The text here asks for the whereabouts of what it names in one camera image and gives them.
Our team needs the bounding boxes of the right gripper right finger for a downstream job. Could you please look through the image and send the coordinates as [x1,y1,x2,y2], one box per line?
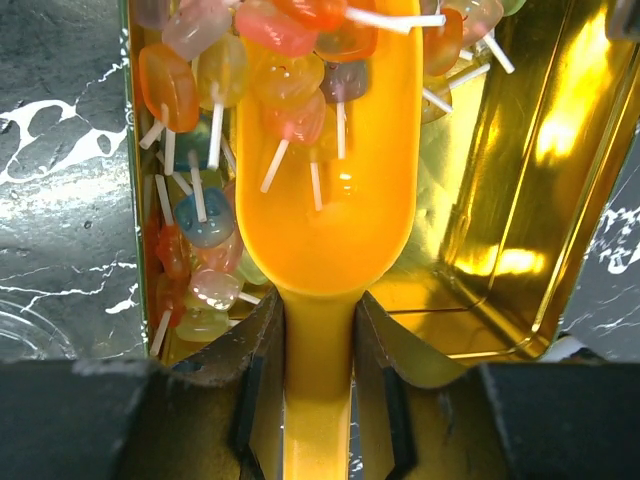
[353,294,639,479]

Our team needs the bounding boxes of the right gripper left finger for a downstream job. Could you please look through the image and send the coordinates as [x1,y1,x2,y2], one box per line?
[1,291,284,479]

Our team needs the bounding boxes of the yellow plastic scoop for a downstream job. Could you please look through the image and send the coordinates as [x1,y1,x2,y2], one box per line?
[236,29,423,479]

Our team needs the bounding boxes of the gold tin with lollipops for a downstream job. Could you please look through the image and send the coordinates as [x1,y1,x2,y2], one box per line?
[117,0,640,369]

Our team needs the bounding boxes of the clear plastic jar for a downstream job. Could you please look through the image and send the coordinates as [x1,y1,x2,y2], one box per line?
[1,300,76,361]

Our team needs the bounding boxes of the black marble pattern mat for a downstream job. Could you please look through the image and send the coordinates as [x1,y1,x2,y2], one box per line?
[1,1,639,362]

